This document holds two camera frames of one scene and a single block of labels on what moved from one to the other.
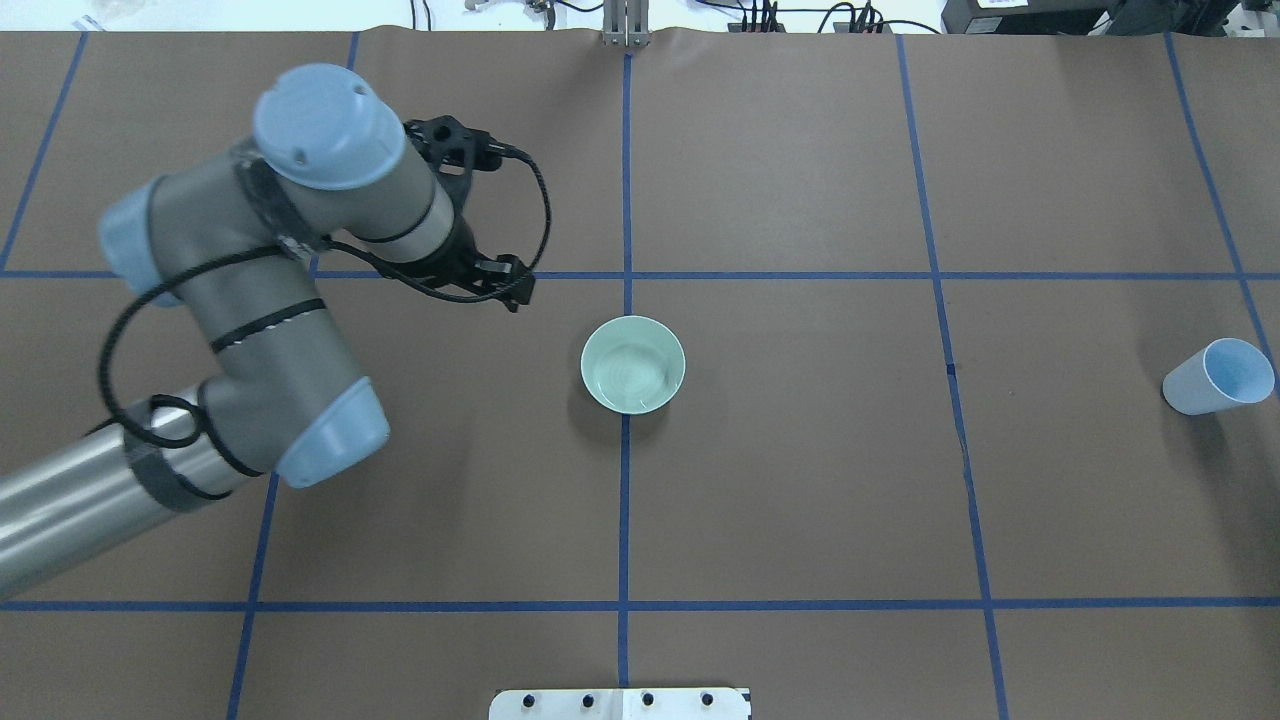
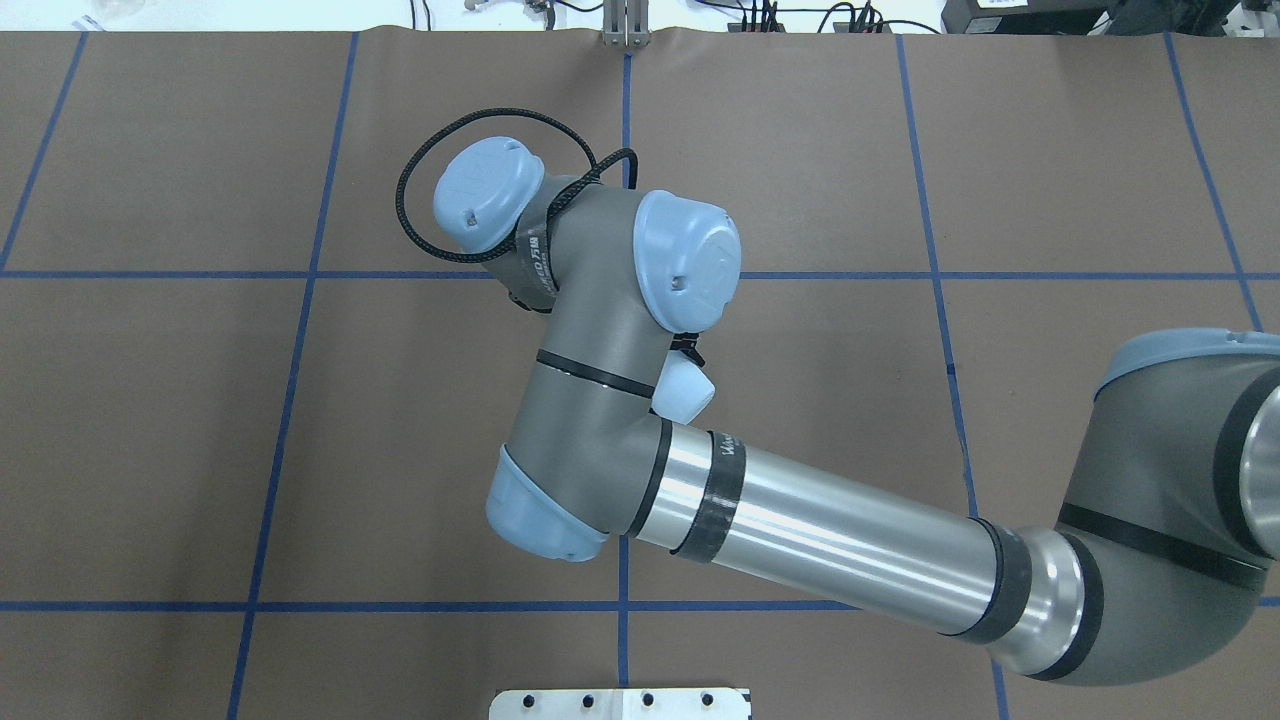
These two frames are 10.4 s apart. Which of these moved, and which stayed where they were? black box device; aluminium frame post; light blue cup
Moved: light blue cup
Stayed: aluminium frame post; black box device
